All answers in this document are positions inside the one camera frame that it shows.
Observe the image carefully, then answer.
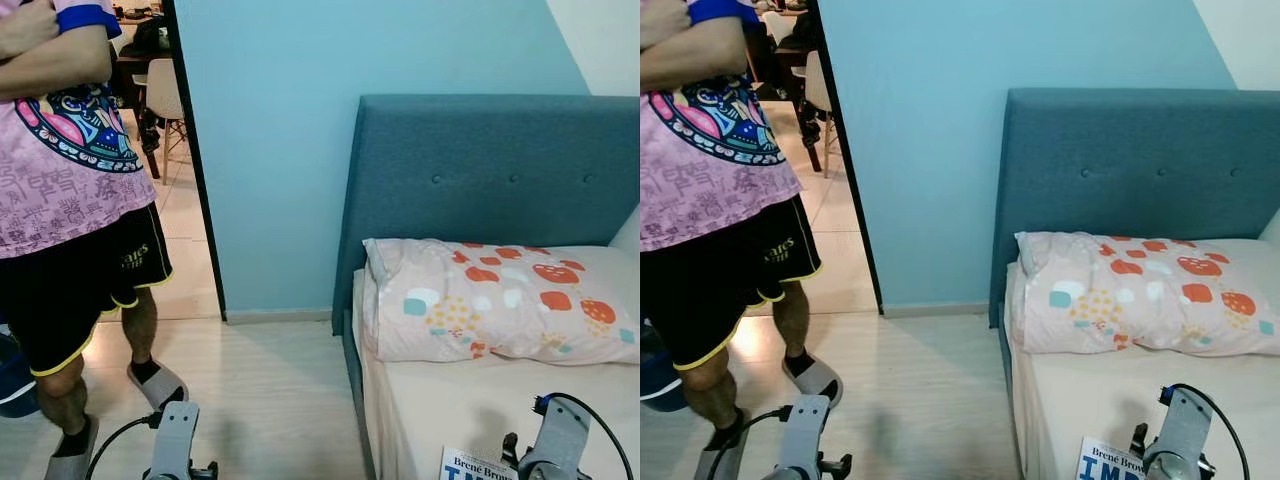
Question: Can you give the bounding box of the black door frame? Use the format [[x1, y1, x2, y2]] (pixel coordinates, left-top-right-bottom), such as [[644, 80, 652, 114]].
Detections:
[[803, 0, 886, 316], [160, 0, 229, 323]]

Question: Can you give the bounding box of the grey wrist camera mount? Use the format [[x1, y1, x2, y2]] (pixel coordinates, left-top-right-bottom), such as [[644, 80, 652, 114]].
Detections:
[[150, 402, 199, 480], [778, 394, 832, 480], [518, 397, 591, 480], [1145, 388, 1214, 480]]

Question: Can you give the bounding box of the bed mattress with beige sheet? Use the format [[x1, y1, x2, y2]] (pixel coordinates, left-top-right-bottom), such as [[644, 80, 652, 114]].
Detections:
[[352, 268, 641, 480], [1003, 262, 1280, 480]]

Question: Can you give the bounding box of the pink pillow with orange dots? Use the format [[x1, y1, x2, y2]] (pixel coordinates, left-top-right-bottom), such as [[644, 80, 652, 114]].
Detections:
[[1014, 231, 1280, 358], [362, 237, 641, 366]]

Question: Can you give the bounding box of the blue round container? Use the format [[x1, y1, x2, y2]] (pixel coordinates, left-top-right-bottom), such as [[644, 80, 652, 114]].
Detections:
[[640, 320, 689, 413], [0, 330, 43, 419]]

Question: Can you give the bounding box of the person in pink shirt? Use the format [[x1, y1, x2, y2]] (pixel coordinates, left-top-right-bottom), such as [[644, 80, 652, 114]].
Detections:
[[640, 0, 844, 480], [0, 0, 191, 480]]

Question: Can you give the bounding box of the white book with blue letters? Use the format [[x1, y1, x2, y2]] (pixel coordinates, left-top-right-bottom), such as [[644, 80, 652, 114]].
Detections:
[[1078, 437, 1148, 480], [440, 447, 521, 480]]

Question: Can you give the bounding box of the white dining chair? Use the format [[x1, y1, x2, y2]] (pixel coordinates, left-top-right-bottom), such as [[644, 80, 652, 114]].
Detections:
[[800, 50, 836, 179], [143, 58, 191, 186]]

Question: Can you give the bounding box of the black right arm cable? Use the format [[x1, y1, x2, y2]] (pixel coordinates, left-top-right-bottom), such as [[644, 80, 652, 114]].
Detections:
[[535, 392, 637, 480], [1160, 383, 1253, 480]]

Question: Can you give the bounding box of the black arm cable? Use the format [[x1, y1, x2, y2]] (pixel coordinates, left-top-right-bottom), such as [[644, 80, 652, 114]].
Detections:
[[85, 412, 163, 480], [705, 405, 793, 480], [1160, 383, 1253, 480], [535, 392, 637, 480]]

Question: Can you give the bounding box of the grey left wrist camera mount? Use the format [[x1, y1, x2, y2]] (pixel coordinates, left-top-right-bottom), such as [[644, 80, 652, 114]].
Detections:
[[150, 402, 199, 480], [778, 394, 832, 480]]

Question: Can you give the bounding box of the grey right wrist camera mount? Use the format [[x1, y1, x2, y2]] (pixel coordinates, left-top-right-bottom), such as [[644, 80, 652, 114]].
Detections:
[[1145, 388, 1214, 480], [518, 397, 591, 480]]

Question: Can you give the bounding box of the teal bed base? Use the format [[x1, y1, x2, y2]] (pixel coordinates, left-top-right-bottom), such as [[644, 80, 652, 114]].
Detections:
[[340, 310, 379, 480], [995, 300, 1026, 480]]

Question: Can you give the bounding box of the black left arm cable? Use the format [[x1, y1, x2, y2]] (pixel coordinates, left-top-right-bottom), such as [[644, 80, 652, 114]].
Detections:
[[705, 405, 793, 480], [85, 412, 163, 480]]

